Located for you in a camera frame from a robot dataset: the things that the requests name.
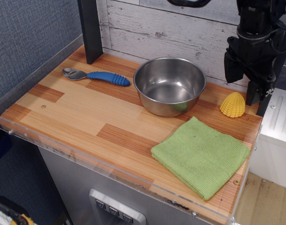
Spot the blue handled metal spoon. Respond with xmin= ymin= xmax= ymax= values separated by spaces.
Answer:
xmin=62 ymin=68 xmax=130 ymax=86

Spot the stainless steel bowl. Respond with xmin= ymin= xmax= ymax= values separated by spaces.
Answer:
xmin=133 ymin=57 xmax=207 ymax=117

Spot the black left upright post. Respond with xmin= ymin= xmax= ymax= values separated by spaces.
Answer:
xmin=77 ymin=0 xmax=103 ymax=64

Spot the black right upright post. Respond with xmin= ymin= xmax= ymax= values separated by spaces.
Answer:
xmin=256 ymin=0 xmax=286 ymax=117

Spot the brass screw right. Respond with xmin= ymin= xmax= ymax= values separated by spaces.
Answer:
xmin=233 ymin=180 xmax=240 ymax=185

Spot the clear acrylic table guard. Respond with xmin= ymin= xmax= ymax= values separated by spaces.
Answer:
xmin=0 ymin=37 xmax=262 ymax=217

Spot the folded green cloth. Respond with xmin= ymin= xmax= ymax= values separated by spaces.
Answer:
xmin=151 ymin=117 xmax=250 ymax=200

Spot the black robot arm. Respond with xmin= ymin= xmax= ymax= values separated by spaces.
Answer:
xmin=224 ymin=0 xmax=286 ymax=105

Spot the yellow toy corn piece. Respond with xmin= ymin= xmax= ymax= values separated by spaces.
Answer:
xmin=220 ymin=92 xmax=245 ymax=118

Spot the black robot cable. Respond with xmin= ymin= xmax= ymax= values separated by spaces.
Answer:
xmin=166 ymin=0 xmax=211 ymax=8

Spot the white aluminium side block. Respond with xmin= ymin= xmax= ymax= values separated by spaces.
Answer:
xmin=249 ymin=90 xmax=286 ymax=187

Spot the silver dispenser button panel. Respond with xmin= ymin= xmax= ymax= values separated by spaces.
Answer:
xmin=89 ymin=188 xmax=147 ymax=225

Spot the black upright post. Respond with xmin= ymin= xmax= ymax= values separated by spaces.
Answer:
xmin=77 ymin=0 xmax=103 ymax=64
xmin=256 ymin=0 xmax=286 ymax=117

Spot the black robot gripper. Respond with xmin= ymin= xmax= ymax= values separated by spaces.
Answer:
xmin=224 ymin=32 xmax=285 ymax=105

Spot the yellow black object bottom left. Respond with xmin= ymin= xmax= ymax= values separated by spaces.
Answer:
xmin=0 ymin=202 xmax=35 ymax=225

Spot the silver toy fridge cabinet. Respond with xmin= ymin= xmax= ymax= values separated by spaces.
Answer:
xmin=40 ymin=148 xmax=231 ymax=225

